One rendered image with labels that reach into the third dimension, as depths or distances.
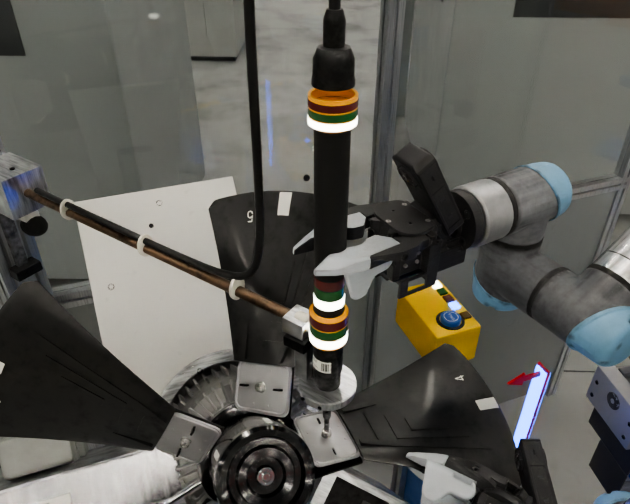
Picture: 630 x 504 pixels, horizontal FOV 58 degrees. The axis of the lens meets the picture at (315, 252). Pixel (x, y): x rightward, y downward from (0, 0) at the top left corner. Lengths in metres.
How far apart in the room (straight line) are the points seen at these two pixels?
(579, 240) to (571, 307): 1.34
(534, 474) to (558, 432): 1.71
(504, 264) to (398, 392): 0.24
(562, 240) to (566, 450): 0.84
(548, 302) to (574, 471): 1.69
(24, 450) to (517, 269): 0.70
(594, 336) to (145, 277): 0.65
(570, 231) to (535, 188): 1.27
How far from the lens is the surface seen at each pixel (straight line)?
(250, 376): 0.77
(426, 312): 1.15
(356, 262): 0.55
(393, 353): 1.87
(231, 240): 0.78
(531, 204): 0.71
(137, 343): 0.96
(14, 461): 0.91
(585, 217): 2.00
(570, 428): 2.50
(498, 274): 0.76
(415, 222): 0.61
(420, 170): 0.57
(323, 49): 0.48
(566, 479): 2.35
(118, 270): 0.96
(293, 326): 0.65
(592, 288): 0.72
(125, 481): 0.87
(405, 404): 0.83
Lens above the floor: 1.81
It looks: 35 degrees down
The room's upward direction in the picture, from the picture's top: straight up
